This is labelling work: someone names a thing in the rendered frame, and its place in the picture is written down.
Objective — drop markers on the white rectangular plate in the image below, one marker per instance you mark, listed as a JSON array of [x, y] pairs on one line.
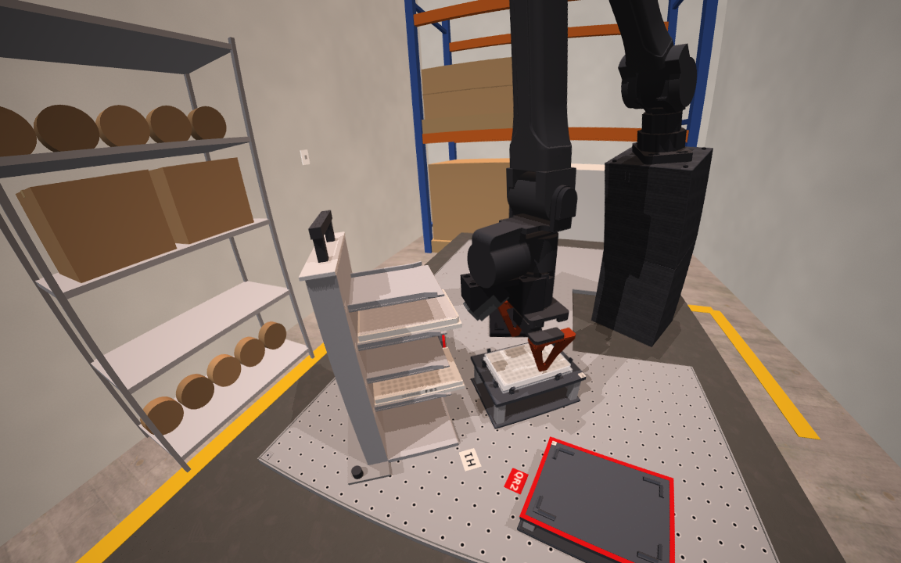
[[436, 314]]

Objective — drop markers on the grey shelf rack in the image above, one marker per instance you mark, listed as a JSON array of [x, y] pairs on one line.
[[405, 430]]

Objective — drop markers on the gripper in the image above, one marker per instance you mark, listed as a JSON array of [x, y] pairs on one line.
[[531, 324]]

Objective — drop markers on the white microplate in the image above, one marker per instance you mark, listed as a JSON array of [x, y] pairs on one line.
[[515, 367]]

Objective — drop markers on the cream well plate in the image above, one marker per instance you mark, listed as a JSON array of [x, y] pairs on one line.
[[439, 381]]

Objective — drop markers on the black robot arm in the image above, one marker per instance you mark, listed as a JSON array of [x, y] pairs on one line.
[[655, 73]]

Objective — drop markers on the dark grey flat nest with red border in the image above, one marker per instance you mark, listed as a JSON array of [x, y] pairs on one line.
[[617, 512]]

